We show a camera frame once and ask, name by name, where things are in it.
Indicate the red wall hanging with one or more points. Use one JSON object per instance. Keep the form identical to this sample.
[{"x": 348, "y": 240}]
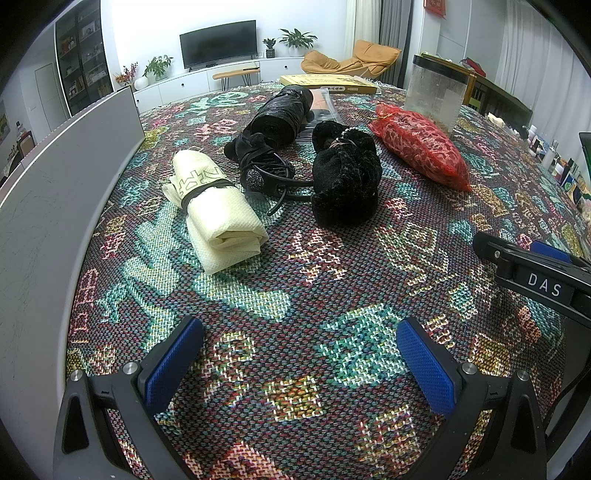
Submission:
[{"x": 435, "y": 7}]

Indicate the yellow flat box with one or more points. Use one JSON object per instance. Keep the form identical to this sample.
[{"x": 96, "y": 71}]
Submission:
[{"x": 323, "y": 81}]

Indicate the white window curtain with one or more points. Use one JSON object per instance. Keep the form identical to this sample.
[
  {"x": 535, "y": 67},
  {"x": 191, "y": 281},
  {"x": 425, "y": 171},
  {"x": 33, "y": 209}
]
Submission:
[{"x": 540, "y": 55}]

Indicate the red flower bouquet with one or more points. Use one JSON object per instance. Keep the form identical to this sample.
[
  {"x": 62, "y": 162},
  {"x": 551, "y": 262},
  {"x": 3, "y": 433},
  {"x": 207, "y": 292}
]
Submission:
[{"x": 125, "y": 74}]

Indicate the black glass display cabinet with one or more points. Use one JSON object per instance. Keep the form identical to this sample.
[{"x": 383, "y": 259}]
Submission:
[{"x": 83, "y": 60}]

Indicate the patterned woven blanket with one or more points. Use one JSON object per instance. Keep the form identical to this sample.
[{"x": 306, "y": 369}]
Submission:
[{"x": 300, "y": 286}]

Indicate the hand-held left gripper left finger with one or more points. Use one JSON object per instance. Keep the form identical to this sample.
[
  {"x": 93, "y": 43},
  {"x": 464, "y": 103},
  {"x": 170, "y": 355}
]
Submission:
[{"x": 173, "y": 360}]

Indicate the bushy green potted plant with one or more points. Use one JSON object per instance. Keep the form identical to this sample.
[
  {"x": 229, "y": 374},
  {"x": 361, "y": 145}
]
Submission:
[{"x": 158, "y": 67}]

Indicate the tan rocking chair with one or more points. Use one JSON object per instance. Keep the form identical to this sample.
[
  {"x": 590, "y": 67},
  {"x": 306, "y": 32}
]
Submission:
[{"x": 360, "y": 55}]

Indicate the large leafy potted plant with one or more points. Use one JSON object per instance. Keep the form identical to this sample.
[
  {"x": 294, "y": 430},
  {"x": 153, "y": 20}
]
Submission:
[{"x": 298, "y": 39}]

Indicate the dark wooden chair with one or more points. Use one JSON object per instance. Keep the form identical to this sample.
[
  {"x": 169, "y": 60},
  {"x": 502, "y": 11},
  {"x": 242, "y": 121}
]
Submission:
[{"x": 26, "y": 145}]

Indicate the clear plastic package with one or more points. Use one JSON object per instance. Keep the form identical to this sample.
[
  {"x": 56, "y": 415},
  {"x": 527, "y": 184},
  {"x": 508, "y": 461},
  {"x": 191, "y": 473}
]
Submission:
[{"x": 321, "y": 104}]

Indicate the black television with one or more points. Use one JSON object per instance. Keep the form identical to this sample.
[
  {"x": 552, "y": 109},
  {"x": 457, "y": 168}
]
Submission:
[{"x": 217, "y": 44}]

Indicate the white door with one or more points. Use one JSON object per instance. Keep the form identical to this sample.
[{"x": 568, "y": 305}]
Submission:
[{"x": 46, "y": 101}]

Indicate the wooden coffee table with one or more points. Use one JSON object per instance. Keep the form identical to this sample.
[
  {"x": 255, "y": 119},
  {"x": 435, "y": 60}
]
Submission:
[{"x": 233, "y": 73}]

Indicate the red cloth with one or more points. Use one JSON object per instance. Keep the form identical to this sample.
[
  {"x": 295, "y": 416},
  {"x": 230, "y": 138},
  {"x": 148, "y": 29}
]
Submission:
[{"x": 475, "y": 67}]

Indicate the black fuzzy scarf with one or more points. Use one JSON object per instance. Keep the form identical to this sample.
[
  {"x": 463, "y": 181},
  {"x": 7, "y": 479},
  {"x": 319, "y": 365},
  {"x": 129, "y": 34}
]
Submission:
[{"x": 341, "y": 184}]

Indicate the green chair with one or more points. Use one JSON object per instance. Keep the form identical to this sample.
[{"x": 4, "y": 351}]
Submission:
[{"x": 476, "y": 97}]

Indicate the black plastic bag roll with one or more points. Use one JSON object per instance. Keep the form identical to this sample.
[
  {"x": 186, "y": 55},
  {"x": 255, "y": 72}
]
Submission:
[{"x": 281, "y": 117}]

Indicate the white drawer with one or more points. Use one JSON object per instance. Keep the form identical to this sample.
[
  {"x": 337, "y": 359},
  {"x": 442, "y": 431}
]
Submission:
[{"x": 60, "y": 184}]

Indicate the white round vase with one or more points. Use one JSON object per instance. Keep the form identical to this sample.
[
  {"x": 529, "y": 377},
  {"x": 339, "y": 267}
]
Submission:
[{"x": 141, "y": 83}]

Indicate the grey curtain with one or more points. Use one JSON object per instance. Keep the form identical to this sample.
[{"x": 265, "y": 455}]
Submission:
[{"x": 395, "y": 23}]

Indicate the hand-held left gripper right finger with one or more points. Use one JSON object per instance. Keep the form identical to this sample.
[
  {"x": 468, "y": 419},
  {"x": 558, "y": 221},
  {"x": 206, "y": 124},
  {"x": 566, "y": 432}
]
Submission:
[{"x": 425, "y": 364}]

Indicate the white low cabinet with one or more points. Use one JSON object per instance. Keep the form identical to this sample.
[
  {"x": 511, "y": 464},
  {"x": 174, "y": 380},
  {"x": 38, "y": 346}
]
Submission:
[{"x": 184, "y": 85}]

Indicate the clear jar with black lid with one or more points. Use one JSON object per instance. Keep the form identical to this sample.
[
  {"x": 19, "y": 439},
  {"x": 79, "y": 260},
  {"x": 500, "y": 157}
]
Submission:
[{"x": 434, "y": 97}]

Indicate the small potted plant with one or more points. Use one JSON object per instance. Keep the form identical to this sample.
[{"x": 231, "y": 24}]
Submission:
[{"x": 269, "y": 48}]

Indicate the row of small bottles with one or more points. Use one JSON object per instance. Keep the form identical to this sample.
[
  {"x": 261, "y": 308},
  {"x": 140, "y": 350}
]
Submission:
[{"x": 563, "y": 170}]

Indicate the cream cloth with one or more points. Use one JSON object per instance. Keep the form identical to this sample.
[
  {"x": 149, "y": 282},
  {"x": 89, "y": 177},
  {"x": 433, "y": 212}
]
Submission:
[{"x": 217, "y": 221}]

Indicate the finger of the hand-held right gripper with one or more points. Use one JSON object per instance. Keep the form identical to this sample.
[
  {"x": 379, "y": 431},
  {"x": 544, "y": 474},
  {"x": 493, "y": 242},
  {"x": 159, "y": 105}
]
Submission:
[
  {"x": 549, "y": 251},
  {"x": 491, "y": 251}
]

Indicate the red mesh pouch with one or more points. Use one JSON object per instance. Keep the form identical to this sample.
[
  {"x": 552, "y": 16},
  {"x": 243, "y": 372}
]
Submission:
[{"x": 420, "y": 147}]

